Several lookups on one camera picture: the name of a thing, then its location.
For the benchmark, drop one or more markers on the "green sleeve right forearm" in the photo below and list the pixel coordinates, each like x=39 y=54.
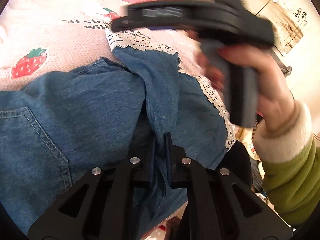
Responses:
x=290 y=159

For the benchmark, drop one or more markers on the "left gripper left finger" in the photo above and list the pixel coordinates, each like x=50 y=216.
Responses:
x=99 y=205

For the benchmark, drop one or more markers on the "pink strawberry print bed sheet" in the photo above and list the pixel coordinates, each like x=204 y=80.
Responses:
x=42 y=36

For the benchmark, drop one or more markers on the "blossom wall painting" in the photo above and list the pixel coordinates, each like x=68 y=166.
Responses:
x=287 y=19

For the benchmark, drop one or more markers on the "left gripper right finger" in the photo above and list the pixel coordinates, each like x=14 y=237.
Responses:
x=220 y=205

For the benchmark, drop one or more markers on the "blue denim pants lace trim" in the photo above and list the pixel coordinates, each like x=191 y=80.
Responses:
x=63 y=124

